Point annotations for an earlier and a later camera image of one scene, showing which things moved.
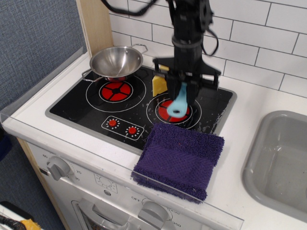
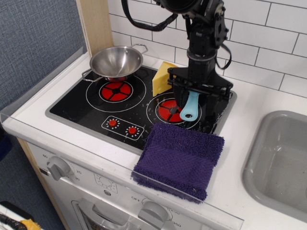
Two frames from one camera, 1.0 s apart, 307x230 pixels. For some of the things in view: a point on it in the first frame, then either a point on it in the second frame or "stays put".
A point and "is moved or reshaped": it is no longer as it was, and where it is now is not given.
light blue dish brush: x=180 y=104 is moved or reshaped
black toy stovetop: x=117 y=112 stays put
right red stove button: x=132 y=131 stays put
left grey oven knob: x=57 y=167 stays put
